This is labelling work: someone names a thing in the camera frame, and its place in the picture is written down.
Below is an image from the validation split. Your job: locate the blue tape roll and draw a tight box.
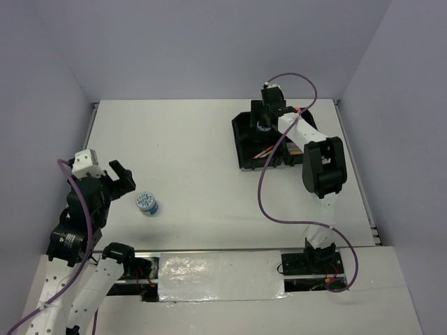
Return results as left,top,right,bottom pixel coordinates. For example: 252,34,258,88
135,191,159,216
255,121,272,133

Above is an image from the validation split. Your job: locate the blue tape roll front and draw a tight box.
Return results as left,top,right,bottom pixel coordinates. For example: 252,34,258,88
135,191,159,216

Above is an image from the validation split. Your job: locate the orange slim highlighter pen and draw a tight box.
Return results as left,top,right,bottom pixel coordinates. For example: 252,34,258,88
253,146,273,159

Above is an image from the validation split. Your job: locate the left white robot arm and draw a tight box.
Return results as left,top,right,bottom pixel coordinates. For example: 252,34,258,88
27,149,137,334

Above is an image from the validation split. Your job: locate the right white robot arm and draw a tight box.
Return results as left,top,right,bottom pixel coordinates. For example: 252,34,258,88
251,82,347,273

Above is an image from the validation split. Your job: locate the black compartment organizer tray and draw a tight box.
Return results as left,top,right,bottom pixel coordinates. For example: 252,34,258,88
232,112,304,170

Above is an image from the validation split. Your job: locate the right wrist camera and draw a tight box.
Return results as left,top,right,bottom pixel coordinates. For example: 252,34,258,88
263,82,281,89

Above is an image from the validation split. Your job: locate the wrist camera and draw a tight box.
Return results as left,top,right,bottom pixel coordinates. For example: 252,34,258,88
263,82,281,89
72,149,103,179

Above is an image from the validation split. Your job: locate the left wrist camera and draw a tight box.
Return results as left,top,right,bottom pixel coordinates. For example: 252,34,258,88
72,149,103,179

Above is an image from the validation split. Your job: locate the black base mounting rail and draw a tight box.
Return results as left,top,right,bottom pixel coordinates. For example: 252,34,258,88
108,250,348,303

